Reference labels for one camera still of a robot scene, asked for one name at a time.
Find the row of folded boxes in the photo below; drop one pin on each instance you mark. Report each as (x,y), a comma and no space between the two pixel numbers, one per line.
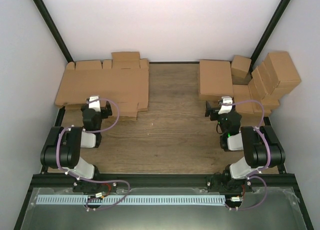
(258,88)

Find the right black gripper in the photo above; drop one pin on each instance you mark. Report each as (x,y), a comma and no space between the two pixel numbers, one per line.
(209,109)

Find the light blue slotted cable duct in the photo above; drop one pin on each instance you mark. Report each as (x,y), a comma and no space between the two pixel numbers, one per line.
(218,200)

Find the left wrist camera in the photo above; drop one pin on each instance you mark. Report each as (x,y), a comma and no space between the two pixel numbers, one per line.
(93,102)

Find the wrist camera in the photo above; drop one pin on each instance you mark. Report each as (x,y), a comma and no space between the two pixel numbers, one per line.
(226,105)
(93,102)

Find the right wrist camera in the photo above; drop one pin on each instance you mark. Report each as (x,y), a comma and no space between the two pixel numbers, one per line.
(226,105)

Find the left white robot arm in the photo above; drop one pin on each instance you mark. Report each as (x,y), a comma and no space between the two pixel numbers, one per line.
(63,145)

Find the black frame post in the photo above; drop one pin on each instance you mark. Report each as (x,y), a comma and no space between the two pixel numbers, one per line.
(282,6)
(42,9)

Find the left black frame post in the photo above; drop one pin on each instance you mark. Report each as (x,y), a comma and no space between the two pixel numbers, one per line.
(42,9)

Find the small folded cardboard box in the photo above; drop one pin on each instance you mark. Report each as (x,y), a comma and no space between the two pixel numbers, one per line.
(240,66)

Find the large folded cardboard box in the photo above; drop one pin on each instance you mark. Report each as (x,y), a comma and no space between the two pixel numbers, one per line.
(283,74)

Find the stack of flat cardboard blanks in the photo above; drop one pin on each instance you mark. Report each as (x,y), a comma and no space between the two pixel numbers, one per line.
(124,80)

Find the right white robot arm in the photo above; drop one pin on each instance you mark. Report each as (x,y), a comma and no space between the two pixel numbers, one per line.
(260,146)

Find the folded box on table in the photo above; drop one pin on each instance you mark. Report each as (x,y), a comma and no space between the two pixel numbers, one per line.
(242,94)

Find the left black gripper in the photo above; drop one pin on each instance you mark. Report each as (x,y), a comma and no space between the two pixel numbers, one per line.
(109,111)

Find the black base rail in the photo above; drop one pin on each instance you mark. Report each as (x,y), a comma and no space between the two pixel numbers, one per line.
(155,181)

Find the right black frame post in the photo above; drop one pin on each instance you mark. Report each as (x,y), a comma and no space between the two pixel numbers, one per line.
(282,6)

